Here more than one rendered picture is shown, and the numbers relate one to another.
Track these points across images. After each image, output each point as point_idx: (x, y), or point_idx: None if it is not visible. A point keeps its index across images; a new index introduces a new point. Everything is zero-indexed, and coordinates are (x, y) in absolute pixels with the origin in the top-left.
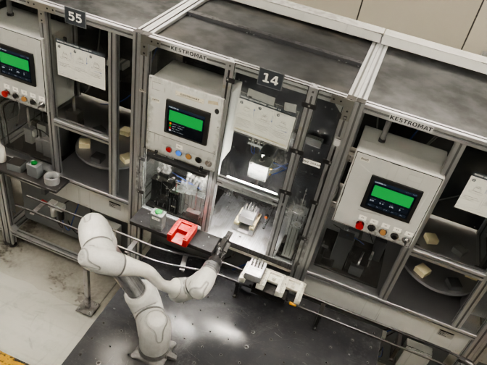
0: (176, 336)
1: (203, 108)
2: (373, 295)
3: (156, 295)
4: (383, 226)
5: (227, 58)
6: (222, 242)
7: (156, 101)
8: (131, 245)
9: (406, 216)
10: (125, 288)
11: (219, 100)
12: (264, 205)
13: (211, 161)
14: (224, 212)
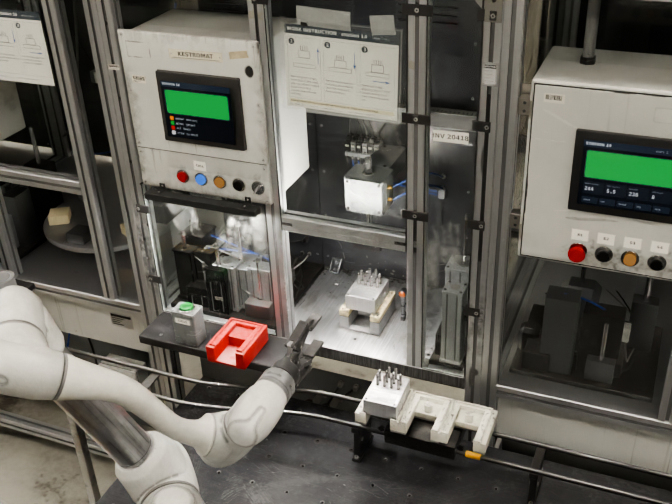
0: None
1: (224, 73)
2: (646, 416)
3: (180, 460)
4: (627, 245)
5: None
6: (296, 331)
7: (140, 81)
8: (146, 383)
9: (670, 208)
10: (104, 445)
11: (249, 45)
12: (405, 280)
13: (262, 181)
14: (324, 301)
